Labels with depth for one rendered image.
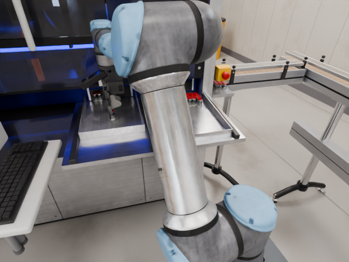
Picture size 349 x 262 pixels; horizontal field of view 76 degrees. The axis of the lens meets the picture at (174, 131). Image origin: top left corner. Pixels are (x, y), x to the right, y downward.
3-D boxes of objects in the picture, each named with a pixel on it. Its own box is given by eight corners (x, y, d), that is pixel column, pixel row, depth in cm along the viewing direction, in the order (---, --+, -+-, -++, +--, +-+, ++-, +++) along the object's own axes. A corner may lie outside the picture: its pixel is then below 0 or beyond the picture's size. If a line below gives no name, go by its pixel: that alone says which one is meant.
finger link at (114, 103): (123, 115, 97) (120, 94, 92) (108, 116, 96) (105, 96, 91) (122, 112, 99) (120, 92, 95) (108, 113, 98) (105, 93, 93)
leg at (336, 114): (291, 185, 176) (331, 96, 132) (301, 183, 178) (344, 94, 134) (299, 194, 169) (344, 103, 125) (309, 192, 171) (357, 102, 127)
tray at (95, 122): (85, 101, 116) (84, 95, 114) (136, 96, 121) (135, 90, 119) (80, 140, 89) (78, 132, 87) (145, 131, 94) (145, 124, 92)
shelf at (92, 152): (76, 105, 116) (75, 102, 115) (203, 92, 131) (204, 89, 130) (62, 170, 78) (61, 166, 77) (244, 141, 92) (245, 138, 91)
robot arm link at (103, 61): (94, 56, 81) (95, 50, 87) (96, 68, 84) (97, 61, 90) (116, 54, 83) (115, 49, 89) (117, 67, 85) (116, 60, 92)
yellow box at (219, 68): (212, 76, 125) (213, 63, 120) (224, 75, 126) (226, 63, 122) (217, 81, 119) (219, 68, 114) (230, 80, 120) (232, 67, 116)
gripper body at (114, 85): (124, 95, 92) (121, 66, 85) (103, 97, 90) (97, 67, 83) (123, 87, 98) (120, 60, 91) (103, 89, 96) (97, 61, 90)
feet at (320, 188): (266, 197, 175) (271, 185, 167) (320, 185, 186) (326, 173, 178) (272, 206, 169) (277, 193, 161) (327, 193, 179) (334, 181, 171)
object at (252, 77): (205, 94, 133) (207, 68, 124) (196, 84, 145) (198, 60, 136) (303, 83, 147) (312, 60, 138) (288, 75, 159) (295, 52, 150)
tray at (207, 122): (155, 104, 114) (155, 97, 112) (203, 99, 119) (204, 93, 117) (170, 145, 87) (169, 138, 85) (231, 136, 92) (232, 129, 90)
